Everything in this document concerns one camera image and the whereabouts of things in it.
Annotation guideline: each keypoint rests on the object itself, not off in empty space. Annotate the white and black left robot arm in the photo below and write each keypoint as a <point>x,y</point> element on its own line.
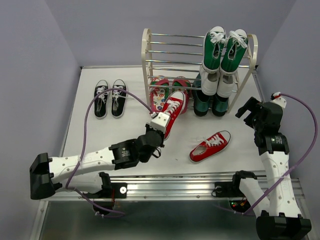
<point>47,173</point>

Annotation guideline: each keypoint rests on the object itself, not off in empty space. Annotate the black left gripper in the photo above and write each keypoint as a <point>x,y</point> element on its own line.
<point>162,133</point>

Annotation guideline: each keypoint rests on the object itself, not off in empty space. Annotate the pink slipper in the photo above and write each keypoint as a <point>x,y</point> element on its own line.
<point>158,95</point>
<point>182,82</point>

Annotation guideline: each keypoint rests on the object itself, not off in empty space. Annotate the black canvas sneaker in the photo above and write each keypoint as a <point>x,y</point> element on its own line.
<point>100,104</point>
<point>119,97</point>

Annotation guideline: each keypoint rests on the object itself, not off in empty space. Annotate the left green canvas sneaker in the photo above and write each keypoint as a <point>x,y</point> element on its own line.
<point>213,45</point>

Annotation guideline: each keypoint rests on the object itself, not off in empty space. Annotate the cream shoe shelf chrome bars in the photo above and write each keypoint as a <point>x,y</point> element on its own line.
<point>172,56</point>

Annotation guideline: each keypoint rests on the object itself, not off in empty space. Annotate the red canvas sneaker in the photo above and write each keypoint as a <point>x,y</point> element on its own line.
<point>173,107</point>
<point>210,146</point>

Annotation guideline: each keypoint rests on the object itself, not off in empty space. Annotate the right green canvas sneaker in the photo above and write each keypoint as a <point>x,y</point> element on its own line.
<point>236,48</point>

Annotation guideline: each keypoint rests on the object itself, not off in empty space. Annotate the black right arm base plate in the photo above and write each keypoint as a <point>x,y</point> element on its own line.
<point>225,189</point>

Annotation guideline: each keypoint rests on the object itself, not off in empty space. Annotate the white sneaker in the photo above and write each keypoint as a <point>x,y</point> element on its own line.
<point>226,85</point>
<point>209,80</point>

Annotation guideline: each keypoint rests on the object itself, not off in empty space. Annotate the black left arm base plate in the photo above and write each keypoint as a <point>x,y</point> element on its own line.
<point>116,190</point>

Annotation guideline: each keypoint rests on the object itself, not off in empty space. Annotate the left dark green loafer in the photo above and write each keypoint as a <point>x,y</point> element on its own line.
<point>201,101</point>

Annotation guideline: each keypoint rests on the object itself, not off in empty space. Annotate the right white sneaker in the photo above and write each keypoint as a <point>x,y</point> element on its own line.
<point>226,85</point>

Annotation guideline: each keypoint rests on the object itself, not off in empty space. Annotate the aluminium mounting rail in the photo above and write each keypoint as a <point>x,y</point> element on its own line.
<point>170,189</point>

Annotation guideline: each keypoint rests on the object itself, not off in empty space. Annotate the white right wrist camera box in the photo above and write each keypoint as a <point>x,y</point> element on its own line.
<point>276,98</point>

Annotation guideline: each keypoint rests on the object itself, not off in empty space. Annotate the left white sneaker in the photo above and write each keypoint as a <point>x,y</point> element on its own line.
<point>209,80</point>

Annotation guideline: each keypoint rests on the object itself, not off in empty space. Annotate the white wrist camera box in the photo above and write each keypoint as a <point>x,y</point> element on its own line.
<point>276,98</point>
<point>161,122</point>

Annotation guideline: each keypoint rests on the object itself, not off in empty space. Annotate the green canvas sneaker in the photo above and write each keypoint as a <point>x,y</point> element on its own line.
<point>213,45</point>
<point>236,48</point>

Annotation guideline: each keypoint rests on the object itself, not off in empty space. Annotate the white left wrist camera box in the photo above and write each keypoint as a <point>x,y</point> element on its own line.
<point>161,122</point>

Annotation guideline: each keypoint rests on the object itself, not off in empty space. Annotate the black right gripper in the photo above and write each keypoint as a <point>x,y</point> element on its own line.
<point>253,104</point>

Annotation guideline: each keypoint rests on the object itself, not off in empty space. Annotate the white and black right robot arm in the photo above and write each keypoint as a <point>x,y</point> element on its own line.
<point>278,216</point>

